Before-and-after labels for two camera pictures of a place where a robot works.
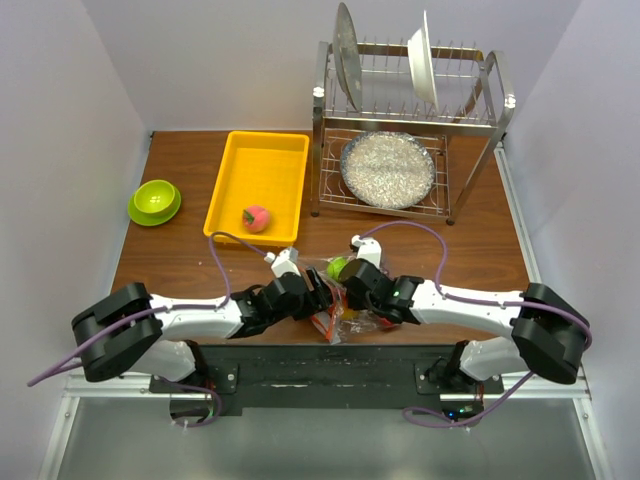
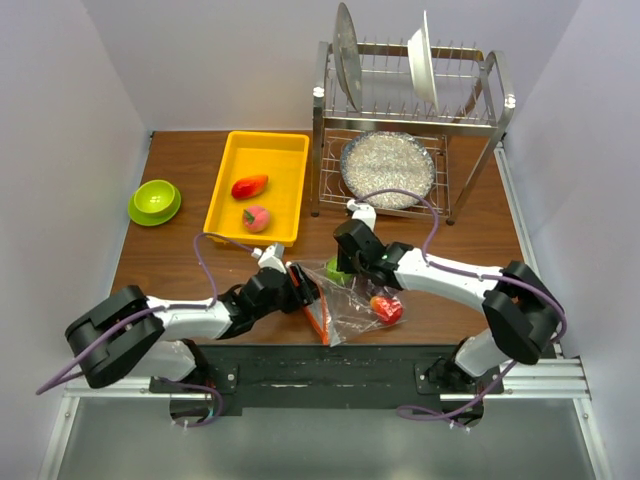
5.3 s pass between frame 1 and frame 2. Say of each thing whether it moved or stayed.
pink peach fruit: stayed
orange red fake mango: moved
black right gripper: moved
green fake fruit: stayed
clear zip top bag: stayed
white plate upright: stayed
